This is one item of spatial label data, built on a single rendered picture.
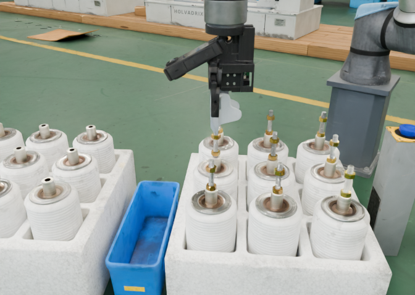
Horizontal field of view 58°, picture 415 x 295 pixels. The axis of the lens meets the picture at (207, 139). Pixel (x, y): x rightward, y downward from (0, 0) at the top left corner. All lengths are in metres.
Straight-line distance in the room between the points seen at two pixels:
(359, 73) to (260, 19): 1.82
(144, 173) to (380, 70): 0.81
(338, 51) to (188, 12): 1.31
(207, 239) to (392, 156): 0.44
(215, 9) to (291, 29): 2.25
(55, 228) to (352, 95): 0.92
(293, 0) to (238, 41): 2.26
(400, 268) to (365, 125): 0.46
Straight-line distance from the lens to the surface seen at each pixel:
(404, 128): 0.89
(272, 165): 0.78
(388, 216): 0.97
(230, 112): 0.71
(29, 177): 0.89
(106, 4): 4.01
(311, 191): 0.80
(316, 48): 2.76
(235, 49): 0.69
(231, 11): 0.65
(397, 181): 0.92
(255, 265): 0.69
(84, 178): 0.84
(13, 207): 0.82
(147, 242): 0.99
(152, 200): 1.03
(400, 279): 1.00
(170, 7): 3.44
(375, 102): 1.24
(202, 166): 0.80
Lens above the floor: 0.66
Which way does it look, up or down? 27 degrees down
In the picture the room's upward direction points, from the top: straight up
